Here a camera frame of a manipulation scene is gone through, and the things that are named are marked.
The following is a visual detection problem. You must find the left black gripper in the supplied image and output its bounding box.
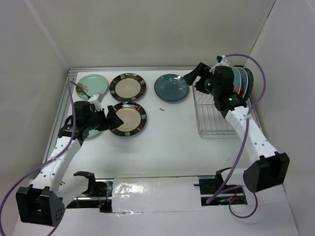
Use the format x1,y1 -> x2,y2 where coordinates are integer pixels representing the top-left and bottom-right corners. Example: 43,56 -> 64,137
85,105 -> 124,131

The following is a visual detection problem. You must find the black rim beige plate front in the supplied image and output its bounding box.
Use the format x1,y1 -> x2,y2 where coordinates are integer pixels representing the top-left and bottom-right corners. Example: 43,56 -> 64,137
111,101 -> 147,137

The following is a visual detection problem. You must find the black rim beige plate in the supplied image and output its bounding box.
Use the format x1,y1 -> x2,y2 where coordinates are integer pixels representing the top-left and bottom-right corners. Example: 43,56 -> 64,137
109,73 -> 147,102
111,101 -> 147,137

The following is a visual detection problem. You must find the dark teal plate back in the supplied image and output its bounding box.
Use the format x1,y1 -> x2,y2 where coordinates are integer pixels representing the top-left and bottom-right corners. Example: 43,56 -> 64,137
154,74 -> 189,102

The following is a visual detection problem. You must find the dark teal plate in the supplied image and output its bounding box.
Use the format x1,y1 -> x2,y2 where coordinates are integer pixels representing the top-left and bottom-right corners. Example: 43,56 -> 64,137
244,68 -> 254,100
154,74 -> 189,102

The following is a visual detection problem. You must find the red teal plate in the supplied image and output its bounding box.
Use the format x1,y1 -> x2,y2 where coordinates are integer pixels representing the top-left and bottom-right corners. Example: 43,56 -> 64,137
231,67 -> 242,93
237,67 -> 249,98

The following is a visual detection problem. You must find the red teal plate front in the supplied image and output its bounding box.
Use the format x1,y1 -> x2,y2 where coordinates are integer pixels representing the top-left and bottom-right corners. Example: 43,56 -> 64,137
237,67 -> 249,98

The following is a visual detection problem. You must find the dark teal plate front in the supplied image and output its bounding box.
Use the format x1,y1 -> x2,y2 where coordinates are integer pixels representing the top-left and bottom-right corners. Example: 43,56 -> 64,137
244,68 -> 254,100

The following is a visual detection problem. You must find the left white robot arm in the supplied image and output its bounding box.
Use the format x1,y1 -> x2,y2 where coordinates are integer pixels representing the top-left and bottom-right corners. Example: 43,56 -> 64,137
16,100 -> 123,227

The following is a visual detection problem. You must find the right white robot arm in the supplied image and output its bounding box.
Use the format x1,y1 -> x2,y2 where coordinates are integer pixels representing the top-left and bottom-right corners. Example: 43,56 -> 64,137
184,62 -> 290,193

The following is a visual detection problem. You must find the mint floral plate front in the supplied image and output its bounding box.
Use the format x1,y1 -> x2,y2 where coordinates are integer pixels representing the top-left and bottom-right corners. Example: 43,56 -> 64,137
88,130 -> 99,138

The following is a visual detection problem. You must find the mint floral plate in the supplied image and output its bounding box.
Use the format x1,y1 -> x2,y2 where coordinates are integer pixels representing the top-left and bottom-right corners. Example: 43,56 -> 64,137
75,74 -> 109,100
88,130 -> 99,138

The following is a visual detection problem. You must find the black rim beige plate back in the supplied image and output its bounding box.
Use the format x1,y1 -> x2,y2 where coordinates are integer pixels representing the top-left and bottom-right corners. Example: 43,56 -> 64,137
109,73 -> 147,102

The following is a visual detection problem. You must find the mint floral plate back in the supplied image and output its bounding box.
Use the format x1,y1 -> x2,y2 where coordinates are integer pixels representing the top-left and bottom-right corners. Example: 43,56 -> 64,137
75,74 -> 109,100

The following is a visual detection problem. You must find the white tape sheet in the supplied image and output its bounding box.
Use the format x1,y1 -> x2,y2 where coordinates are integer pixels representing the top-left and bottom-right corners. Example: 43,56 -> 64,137
112,177 -> 202,213

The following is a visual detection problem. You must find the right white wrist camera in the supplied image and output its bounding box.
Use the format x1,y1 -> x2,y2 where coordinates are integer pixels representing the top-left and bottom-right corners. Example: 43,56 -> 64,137
209,55 -> 230,74

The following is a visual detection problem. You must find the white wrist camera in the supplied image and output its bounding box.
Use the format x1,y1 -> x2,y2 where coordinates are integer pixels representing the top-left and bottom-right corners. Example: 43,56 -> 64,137
209,55 -> 230,74
88,93 -> 102,112

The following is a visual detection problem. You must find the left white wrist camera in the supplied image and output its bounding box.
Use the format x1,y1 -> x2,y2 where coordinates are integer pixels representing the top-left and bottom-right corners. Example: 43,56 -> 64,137
88,93 -> 102,112

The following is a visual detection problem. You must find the metal wire dish rack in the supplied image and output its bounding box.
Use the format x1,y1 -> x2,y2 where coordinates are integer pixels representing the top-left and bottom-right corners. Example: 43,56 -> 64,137
192,78 -> 261,139

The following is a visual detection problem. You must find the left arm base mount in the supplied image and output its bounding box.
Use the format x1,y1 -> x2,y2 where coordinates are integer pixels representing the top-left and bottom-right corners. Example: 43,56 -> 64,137
66,179 -> 114,213

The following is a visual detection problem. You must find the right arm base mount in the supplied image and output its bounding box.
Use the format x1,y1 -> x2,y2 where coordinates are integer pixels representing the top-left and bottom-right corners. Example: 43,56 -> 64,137
194,178 -> 247,207

